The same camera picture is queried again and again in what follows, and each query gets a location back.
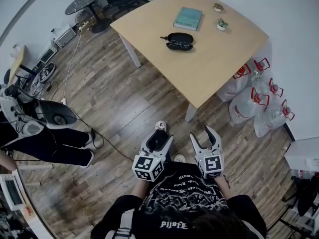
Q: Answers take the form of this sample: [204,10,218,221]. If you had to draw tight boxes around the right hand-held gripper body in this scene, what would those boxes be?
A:
[195,147,225,180]

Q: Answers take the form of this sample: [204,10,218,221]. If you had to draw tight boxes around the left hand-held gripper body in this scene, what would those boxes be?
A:
[131,149,167,183]

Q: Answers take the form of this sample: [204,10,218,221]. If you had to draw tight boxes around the wire-rimmed eyeglasses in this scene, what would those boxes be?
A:
[166,40,191,48]

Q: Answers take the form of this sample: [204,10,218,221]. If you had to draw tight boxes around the black glasses case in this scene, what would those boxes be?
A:
[160,32,195,52]

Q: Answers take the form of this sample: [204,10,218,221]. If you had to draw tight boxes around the person's right forearm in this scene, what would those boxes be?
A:
[214,175,234,202]

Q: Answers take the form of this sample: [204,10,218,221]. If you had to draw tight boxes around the person's left forearm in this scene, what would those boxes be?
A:
[130,178,151,204]

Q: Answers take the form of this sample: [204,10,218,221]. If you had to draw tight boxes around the white table leg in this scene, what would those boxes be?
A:
[118,32,142,68]
[184,103,198,123]

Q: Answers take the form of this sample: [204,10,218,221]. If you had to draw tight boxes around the person's black printed shirt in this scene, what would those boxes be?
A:
[90,161,268,239]

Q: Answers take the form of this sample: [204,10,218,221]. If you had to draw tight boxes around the white storage box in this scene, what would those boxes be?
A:
[284,136,319,172]

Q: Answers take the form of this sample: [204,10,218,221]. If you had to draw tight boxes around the small green potted plant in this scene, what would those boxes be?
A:
[216,18,229,31]

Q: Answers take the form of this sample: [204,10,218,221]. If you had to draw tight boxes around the round white floor device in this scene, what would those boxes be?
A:
[29,62,56,97]

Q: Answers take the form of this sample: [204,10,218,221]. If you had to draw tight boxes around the teal book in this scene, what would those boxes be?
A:
[173,7,203,32]

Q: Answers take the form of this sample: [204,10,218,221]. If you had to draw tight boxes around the white toaster oven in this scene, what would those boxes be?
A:
[38,42,58,64]

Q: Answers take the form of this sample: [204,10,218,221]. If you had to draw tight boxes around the white box appliance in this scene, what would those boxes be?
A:
[55,24,77,49]

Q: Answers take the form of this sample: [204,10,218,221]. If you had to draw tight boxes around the white device with screen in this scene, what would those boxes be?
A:
[0,173,26,212]

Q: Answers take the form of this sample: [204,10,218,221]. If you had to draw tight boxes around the round black marble table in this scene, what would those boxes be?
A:
[64,0,114,33]

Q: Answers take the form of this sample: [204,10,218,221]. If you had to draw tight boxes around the black floor cable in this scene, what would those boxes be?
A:
[46,81,135,163]

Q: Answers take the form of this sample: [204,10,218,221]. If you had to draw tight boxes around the clear water jug red handle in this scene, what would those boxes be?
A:
[216,63,252,103]
[259,78,284,102]
[229,87,271,127]
[254,99,296,138]
[251,57,271,84]

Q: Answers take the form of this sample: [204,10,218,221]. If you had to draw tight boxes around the white shoulder strap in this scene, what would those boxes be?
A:
[106,209,137,239]

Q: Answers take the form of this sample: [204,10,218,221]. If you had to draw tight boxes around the black frame chair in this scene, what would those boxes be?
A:
[279,175,319,237]

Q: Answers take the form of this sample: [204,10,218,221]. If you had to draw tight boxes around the white floor cable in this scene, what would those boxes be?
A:
[62,28,83,104]

